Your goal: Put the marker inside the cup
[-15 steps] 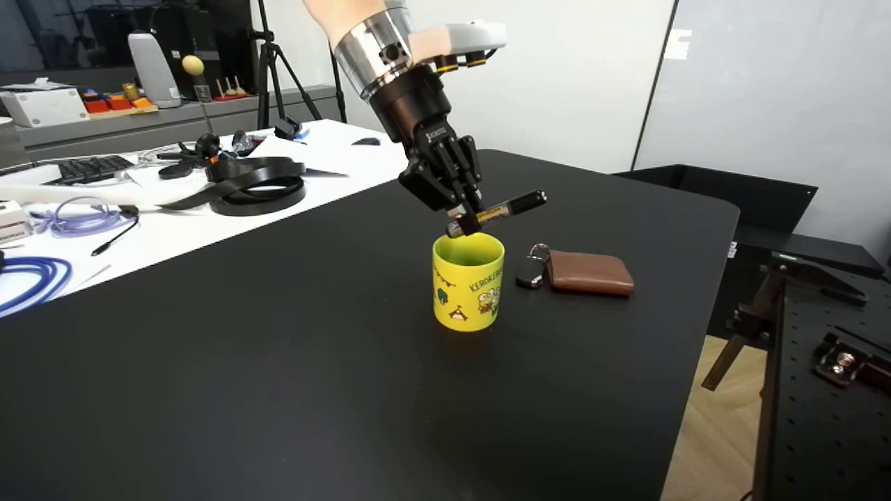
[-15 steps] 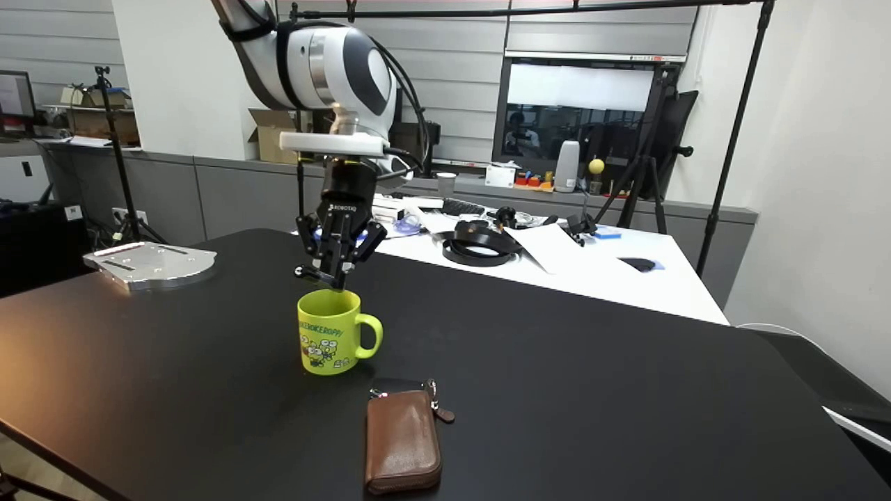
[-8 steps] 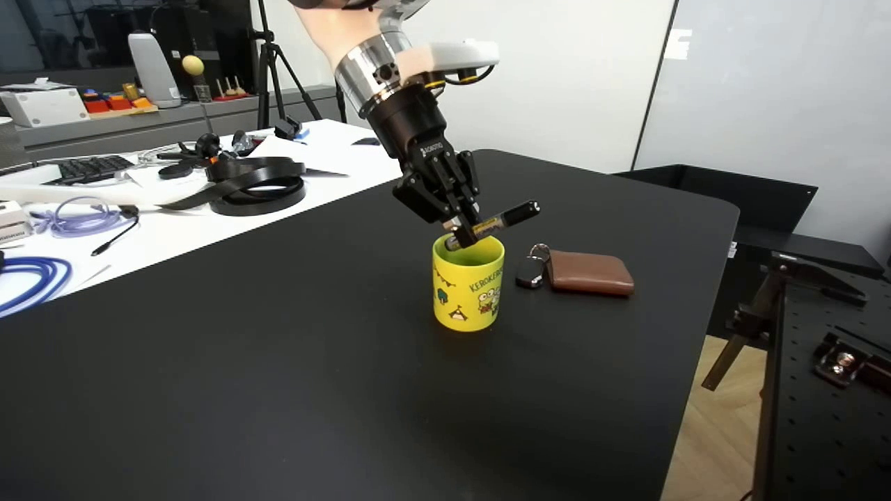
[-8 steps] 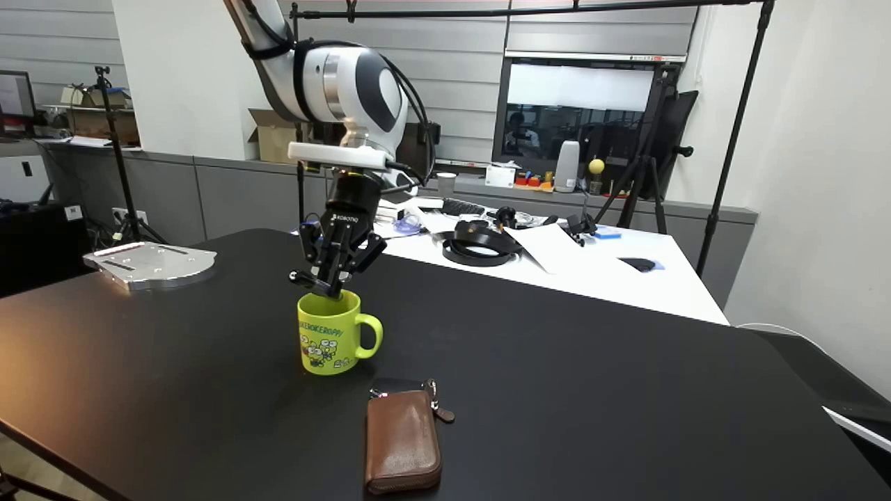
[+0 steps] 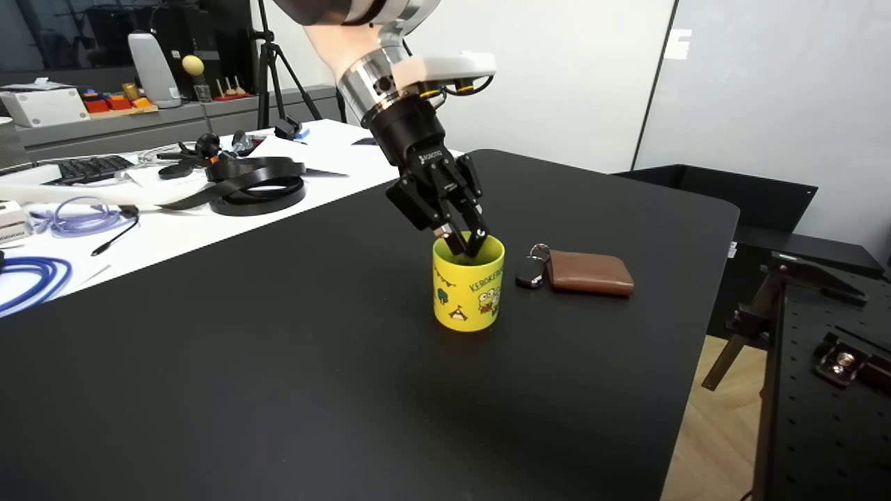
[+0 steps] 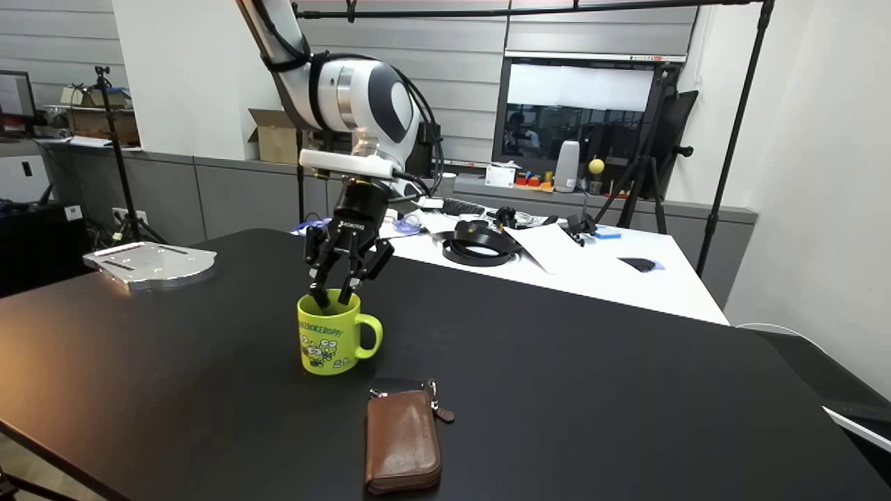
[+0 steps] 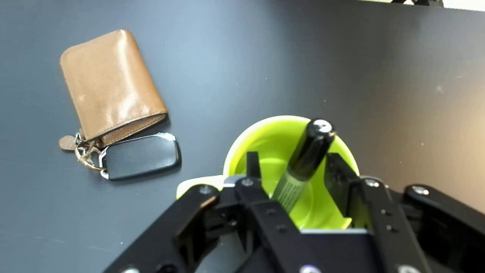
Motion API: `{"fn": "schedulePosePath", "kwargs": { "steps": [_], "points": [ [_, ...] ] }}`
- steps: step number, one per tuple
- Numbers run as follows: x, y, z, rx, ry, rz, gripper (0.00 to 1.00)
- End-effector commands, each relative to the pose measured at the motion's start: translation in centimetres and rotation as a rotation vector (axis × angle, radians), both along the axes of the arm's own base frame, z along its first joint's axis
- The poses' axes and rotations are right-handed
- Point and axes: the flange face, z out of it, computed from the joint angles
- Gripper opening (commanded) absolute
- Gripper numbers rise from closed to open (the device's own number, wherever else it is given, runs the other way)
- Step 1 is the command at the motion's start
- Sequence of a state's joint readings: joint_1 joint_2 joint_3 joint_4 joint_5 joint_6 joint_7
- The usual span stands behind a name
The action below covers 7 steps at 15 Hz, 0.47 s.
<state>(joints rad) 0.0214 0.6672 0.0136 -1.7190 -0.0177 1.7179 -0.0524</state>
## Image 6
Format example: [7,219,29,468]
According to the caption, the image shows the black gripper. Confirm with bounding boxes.
[304,179,394,312]

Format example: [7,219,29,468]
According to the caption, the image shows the yellow-green printed mug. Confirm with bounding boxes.
[294,287,387,378]

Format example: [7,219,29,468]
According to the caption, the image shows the black keyboard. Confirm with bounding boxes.
[439,195,493,219]

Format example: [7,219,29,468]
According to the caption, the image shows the open cardboard box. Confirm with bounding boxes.
[245,106,304,170]

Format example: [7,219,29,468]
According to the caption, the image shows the white box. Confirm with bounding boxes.
[480,158,521,193]

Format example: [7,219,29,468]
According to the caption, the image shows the brown leather key pouch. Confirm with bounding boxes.
[358,387,446,497]

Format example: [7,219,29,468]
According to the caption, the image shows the white flat plate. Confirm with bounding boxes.
[81,239,220,287]

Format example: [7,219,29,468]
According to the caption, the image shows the orange toy blocks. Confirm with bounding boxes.
[514,170,560,195]

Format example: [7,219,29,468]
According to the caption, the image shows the white upright speaker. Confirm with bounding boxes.
[553,136,583,195]

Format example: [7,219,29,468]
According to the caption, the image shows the yellow ball stand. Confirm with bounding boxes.
[567,155,610,236]

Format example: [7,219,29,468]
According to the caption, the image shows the brown cardboard box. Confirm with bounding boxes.
[63,106,142,147]

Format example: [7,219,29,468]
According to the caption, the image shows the black case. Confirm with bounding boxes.
[0,197,92,300]

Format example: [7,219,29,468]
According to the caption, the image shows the grey counter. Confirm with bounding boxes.
[39,136,760,273]

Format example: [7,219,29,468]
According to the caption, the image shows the blue coiled cable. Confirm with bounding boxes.
[292,213,327,241]

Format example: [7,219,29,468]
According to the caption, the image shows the purple coiled cable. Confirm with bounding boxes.
[390,209,429,236]

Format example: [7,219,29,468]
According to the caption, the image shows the black coiled cable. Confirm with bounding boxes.
[436,216,551,273]

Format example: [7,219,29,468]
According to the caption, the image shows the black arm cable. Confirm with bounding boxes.
[400,72,446,184]

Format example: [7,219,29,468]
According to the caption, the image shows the black metal frame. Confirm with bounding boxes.
[287,0,777,277]

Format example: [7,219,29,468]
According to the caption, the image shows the black camera tripod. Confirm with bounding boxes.
[593,65,702,233]

